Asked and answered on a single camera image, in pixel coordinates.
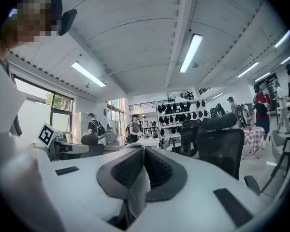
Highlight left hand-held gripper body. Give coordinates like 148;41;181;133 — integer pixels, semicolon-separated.
37;122;73;161

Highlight white bag shelf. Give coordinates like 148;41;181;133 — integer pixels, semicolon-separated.
155;98;208;150

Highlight black office chair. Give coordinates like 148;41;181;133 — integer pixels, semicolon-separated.
195;112;261;196
172;118;203;158

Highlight black head-mounted camera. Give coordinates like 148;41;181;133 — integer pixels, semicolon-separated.
58;8;78;36

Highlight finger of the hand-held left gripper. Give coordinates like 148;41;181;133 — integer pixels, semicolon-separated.
67;143;91;158

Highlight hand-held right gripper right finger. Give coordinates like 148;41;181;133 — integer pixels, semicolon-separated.
132;145;280;232

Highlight person's grey shirt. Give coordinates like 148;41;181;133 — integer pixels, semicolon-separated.
0;42;16;82

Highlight checkered tablecloth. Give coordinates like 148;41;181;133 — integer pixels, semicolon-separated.
243;126;267;159

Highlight rows of black bags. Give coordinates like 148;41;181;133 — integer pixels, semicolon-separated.
157;100;207;135

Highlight window with black frame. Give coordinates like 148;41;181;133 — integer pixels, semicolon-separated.
13;74;75;133

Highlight grey chair with black frame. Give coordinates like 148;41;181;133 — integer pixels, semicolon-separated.
265;129;290;186

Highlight person's head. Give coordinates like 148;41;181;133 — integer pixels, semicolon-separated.
0;0;64;58

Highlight black metal railing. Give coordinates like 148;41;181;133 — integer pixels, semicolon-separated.
128;101;158;114

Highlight grey cloth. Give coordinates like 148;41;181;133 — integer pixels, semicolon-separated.
120;143;152;218

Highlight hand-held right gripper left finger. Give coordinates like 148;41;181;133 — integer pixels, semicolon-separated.
0;131;145;232

